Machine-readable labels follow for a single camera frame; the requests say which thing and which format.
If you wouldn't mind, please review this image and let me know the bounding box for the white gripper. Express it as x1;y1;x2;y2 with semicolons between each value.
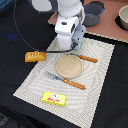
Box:
55;16;86;50

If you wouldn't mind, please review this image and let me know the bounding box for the orange toy bread loaf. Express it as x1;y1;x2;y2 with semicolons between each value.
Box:
25;51;46;62

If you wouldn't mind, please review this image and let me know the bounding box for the yellow butter box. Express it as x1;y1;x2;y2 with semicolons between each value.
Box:
42;92;66;106

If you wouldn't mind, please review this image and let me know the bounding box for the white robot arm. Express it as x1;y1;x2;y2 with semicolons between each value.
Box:
30;0;86;50

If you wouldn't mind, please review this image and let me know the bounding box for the large grey pot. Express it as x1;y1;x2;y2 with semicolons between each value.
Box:
83;1;106;27

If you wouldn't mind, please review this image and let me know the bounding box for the round wooden plate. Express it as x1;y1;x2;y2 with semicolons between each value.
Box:
56;55;83;79

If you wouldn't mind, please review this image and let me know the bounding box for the pink stove mat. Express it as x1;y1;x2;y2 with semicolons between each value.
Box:
47;0;128;44

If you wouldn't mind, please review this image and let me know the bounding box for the woven beige placemat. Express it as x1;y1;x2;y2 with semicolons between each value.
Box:
14;38;114;128

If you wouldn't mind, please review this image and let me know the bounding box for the knife with wooden handle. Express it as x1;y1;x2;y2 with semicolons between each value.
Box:
70;53;98;63

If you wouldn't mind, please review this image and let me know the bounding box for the fork with wooden handle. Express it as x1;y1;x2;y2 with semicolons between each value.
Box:
45;72;86;90

